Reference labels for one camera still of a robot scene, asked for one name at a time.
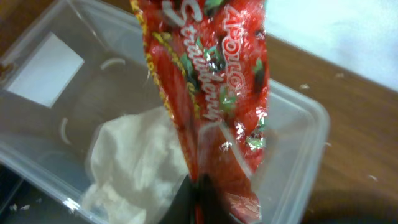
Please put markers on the black rectangular tray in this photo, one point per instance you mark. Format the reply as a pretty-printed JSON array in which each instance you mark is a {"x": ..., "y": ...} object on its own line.
[{"x": 23, "y": 203}]

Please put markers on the red snack wrapper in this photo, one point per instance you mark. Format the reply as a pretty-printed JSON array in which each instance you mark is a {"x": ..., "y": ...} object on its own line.
[{"x": 209, "y": 61}]

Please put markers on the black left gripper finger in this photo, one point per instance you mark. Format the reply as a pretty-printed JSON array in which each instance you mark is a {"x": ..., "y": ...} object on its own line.
[{"x": 198, "y": 202}]

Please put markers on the white tissue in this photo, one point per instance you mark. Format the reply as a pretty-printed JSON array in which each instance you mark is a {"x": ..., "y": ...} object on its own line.
[{"x": 137, "y": 167}]

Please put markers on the clear plastic bin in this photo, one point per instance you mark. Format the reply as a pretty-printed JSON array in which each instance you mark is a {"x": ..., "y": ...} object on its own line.
[{"x": 81, "y": 64}]

